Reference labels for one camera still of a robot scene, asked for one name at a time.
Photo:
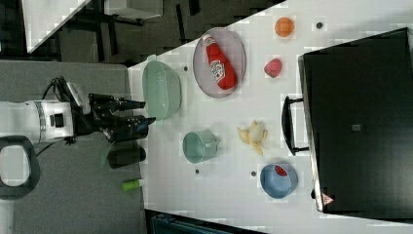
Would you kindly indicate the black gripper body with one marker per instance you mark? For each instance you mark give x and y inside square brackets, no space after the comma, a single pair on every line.
[102,118]

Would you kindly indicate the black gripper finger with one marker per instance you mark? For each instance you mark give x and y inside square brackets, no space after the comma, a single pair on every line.
[130,104]
[138,126]

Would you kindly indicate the peeled yellow banana toy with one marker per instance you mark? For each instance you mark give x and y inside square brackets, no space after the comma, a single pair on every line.
[253,136]

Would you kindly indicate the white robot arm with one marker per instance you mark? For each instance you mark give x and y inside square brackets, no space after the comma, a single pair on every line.
[26,124]

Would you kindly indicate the green mug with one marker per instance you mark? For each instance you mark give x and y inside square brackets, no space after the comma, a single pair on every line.
[200,146]

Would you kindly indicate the black cylindrical holder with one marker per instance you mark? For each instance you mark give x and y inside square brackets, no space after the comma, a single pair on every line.
[123,157]

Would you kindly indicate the green colander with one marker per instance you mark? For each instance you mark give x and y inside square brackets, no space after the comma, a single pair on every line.
[161,89]

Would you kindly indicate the green cylinder object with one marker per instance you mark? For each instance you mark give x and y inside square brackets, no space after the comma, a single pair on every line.
[132,184]

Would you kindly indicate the red ketchup bottle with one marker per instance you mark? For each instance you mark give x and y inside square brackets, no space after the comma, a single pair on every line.
[221,68]

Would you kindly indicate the grey round plate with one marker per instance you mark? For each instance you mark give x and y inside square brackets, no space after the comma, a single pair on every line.
[231,45]

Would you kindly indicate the red item in bowl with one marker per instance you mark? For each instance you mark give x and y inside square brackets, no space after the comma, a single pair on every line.
[280,171]

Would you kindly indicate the red strawberry toy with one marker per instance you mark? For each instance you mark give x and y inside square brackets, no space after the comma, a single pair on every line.
[273,68]

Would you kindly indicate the blue bowl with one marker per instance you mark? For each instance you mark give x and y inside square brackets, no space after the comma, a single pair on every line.
[277,186]

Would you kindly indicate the orange toy fruit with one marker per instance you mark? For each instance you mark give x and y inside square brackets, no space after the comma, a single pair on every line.
[284,27]

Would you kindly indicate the black toaster oven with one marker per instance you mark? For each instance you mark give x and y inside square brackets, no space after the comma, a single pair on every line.
[357,99]

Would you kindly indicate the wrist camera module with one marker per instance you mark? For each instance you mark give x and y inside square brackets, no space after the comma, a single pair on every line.
[76,94]

